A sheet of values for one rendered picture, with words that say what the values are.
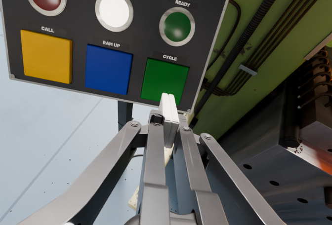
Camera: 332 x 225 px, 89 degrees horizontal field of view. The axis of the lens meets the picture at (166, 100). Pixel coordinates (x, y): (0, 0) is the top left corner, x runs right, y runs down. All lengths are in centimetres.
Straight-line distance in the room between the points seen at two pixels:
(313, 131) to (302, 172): 11
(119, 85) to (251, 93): 46
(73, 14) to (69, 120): 119
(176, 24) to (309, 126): 39
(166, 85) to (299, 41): 37
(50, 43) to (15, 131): 124
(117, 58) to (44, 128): 123
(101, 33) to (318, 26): 46
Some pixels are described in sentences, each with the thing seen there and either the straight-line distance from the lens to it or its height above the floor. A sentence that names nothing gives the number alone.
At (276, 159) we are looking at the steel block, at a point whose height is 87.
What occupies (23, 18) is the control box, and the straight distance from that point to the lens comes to 36.
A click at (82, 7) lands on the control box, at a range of 32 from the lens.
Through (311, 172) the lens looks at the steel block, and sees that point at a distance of 55.
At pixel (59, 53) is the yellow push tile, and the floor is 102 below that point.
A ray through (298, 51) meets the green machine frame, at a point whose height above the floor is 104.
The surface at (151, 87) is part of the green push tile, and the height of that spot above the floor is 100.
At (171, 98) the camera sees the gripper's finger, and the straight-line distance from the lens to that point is 20.
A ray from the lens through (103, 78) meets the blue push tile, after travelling 32.
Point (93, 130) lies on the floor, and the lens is 139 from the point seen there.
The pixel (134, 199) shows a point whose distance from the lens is 59.
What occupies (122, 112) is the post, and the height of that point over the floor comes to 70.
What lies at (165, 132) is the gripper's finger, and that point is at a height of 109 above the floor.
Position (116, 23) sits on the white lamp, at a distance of 30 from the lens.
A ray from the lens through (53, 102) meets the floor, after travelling 159.
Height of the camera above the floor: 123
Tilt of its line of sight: 51 degrees down
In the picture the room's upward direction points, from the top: 20 degrees clockwise
